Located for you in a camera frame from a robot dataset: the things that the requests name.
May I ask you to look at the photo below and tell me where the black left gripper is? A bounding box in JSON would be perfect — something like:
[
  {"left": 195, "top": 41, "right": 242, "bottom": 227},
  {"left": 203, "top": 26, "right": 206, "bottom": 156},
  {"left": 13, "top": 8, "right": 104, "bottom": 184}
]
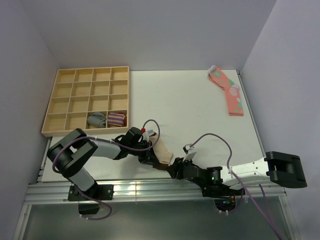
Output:
[{"left": 128, "top": 140, "right": 160, "bottom": 166}]

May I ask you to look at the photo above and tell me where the cream and brown sock pair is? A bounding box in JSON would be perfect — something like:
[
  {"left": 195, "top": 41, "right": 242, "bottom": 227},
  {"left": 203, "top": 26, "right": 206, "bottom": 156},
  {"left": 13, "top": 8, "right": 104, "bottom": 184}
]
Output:
[{"left": 152, "top": 138, "right": 173, "bottom": 171}]

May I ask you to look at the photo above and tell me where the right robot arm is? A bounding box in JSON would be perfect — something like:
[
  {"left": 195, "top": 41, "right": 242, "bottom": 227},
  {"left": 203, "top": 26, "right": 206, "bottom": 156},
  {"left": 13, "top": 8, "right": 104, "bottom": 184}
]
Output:
[{"left": 167, "top": 151, "right": 308, "bottom": 195}]

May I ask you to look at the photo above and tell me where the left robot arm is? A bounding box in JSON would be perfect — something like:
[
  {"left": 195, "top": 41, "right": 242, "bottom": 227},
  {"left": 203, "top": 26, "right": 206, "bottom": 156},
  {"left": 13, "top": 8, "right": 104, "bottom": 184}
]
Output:
[{"left": 46, "top": 127, "right": 161, "bottom": 200}]

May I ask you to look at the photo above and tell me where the purple striped rolled sock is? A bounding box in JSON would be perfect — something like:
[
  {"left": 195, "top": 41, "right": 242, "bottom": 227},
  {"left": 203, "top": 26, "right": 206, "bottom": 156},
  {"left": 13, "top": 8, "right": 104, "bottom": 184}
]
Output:
[{"left": 106, "top": 112, "right": 127, "bottom": 127}]

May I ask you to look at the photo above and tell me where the grey rolled sock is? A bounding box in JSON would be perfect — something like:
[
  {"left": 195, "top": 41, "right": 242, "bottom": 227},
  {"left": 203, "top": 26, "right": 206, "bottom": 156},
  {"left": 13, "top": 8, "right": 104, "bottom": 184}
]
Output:
[{"left": 86, "top": 112, "right": 107, "bottom": 129}]

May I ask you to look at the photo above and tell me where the pink patterned sock pair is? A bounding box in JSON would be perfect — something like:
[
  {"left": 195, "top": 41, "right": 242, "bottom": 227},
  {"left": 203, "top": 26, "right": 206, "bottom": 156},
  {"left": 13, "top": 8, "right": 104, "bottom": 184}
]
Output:
[{"left": 207, "top": 65, "right": 244, "bottom": 116}]

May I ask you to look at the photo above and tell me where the wooden compartment tray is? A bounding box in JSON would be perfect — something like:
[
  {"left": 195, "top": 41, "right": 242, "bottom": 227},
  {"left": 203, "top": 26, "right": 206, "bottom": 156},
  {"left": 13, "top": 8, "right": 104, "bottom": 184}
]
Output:
[{"left": 41, "top": 66, "right": 130, "bottom": 137}]

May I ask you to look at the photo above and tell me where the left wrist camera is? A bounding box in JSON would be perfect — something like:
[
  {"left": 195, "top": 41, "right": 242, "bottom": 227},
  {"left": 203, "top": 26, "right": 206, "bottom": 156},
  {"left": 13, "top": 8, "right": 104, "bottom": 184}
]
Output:
[{"left": 141, "top": 128, "right": 157, "bottom": 142}]

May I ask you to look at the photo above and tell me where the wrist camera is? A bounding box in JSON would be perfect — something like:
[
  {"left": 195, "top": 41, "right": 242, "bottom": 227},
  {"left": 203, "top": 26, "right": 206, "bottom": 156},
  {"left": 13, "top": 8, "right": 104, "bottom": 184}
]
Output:
[
  {"left": 182, "top": 144, "right": 197, "bottom": 161},
  {"left": 141, "top": 128, "right": 157, "bottom": 142}
]

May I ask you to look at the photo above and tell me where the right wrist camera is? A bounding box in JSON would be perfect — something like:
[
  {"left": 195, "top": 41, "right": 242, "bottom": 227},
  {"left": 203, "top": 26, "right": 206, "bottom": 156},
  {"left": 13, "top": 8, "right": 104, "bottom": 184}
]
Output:
[{"left": 182, "top": 144, "right": 197, "bottom": 161}]

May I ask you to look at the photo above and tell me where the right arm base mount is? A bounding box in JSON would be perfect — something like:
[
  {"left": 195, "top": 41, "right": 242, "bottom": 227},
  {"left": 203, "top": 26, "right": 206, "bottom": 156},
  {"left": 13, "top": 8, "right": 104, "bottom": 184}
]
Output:
[{"left": 201, "top": 185, "right": 245, "bottom": 215}]

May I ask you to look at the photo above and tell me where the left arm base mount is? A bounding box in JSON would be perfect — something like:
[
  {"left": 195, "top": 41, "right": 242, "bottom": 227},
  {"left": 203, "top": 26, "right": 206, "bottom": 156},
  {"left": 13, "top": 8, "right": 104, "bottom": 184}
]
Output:
[{"left": 67, "top": 183, "right": 114, "bottom": 221}]

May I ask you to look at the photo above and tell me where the aluminium front rail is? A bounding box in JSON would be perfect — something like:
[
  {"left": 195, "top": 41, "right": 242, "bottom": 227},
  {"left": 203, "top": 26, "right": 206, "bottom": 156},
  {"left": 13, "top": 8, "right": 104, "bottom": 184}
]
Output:
[{"left": 23, "top": 174, "right": 287, "bottom": 205}]

